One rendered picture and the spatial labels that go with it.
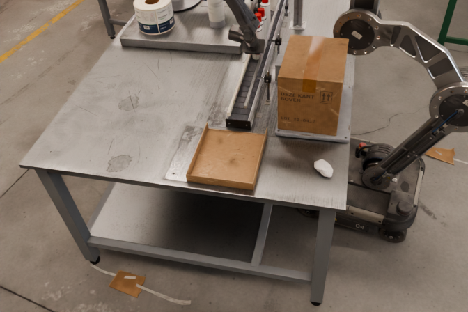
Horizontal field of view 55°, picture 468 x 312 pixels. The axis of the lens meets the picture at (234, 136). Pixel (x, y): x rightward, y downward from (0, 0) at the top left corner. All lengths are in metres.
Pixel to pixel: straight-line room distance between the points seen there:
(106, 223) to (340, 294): 1.24
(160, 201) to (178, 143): 0.67
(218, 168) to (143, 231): 0.77
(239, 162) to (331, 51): 0.57
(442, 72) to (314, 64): 0.53
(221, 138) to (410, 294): 1.23
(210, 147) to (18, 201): 1.61
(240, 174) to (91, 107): 0.83
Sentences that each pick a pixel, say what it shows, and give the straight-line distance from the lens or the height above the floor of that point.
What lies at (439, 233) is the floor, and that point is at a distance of 2.71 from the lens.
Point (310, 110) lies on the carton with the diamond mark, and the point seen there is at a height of 0.97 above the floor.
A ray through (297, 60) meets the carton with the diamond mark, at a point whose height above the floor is 1.12.
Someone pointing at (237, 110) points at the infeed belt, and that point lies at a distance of 1.91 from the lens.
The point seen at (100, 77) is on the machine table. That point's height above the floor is 0.83.
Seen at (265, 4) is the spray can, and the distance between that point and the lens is 2.32.
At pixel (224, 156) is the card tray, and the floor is 0.83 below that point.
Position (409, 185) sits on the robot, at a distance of 2.55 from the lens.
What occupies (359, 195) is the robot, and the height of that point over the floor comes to 0.24.
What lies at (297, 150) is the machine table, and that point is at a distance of 1.80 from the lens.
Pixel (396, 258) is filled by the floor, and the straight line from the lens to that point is 2.55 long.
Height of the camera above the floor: 2.12
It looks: 44 degrees down
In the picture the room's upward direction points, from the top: 5 degrees counter-clockwise
